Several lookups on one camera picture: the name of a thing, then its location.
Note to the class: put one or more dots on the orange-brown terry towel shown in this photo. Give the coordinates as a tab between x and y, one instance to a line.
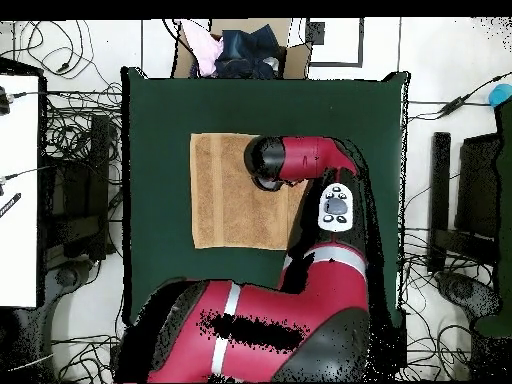
228	208

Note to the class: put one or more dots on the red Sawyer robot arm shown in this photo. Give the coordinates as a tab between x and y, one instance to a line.
300	312

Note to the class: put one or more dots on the dark green table cloth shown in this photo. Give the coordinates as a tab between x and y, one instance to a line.
160	112

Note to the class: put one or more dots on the brown cardboard box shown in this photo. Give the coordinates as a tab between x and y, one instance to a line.
296	60

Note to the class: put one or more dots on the dark blue jeans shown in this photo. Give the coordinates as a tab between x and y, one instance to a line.
248	52

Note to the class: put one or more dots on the pink garment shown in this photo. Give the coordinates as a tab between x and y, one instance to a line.
206	52

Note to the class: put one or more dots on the black equipment stand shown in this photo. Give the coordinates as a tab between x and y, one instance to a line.
478	188
84	200

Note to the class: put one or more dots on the black power box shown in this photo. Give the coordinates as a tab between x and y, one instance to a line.
400	344

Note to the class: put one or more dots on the white desk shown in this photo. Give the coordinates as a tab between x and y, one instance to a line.
18	200

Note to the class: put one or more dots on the dark green fabric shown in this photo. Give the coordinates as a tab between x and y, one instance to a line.
506	200

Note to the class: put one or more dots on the light blue round object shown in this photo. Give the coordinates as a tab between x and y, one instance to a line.
502	95

